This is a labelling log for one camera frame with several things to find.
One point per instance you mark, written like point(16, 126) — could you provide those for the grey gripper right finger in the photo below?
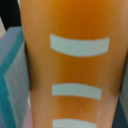
point(121, 114)

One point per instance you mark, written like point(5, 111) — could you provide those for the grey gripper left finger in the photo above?
point(14, 79)

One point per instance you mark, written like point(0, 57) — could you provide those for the orange toy bread loaf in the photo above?
point(77, 52)

